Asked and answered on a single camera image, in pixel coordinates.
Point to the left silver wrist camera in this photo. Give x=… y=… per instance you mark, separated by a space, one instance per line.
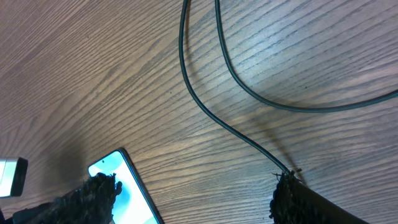
x=13 y=173

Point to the Samsung Galaxy smartphone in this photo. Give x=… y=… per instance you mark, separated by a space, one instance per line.
x=134 y=204

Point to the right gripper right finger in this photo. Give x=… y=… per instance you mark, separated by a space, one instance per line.
x=294 y=203

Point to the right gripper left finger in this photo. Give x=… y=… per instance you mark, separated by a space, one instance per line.
x=91 y=203

